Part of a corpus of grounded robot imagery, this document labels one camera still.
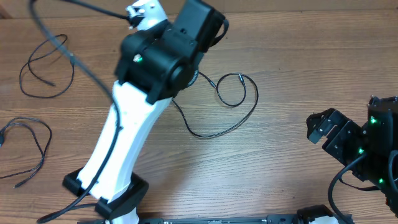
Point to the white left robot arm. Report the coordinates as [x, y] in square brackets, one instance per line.
[157, 61]

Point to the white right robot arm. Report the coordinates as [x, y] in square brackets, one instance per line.
[368, 151]

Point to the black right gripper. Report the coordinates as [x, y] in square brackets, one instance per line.
[345, 133]

